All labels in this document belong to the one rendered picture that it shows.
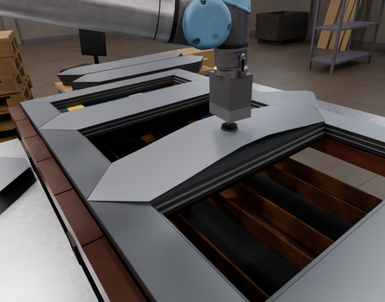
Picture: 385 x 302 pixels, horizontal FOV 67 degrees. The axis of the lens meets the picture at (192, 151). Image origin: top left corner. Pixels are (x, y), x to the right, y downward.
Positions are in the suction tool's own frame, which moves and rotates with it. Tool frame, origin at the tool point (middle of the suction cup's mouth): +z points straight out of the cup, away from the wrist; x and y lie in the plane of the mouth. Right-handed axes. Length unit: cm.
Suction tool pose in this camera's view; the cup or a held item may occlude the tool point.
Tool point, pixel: (229, 132)
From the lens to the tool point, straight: 73.9
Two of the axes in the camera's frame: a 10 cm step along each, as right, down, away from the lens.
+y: -4.9, -4.0, 7.7
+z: 0.4, 8.8, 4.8
